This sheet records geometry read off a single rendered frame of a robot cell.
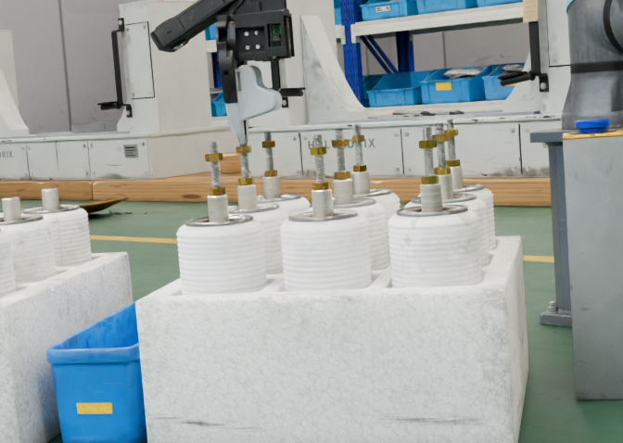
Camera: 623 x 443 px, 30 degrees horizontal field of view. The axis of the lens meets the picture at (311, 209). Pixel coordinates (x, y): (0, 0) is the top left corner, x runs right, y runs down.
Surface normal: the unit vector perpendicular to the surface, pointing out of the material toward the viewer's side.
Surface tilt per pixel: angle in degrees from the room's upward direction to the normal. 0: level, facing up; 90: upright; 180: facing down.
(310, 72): 90
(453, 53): 90
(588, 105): 72
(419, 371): 90
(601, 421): 0
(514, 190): 90
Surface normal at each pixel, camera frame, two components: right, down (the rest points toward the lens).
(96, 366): -0.21, 0.14
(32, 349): 0.98, -0.05
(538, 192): -0.66, 0.12
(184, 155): 0.74, 0.01
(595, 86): -0.52, -0.19
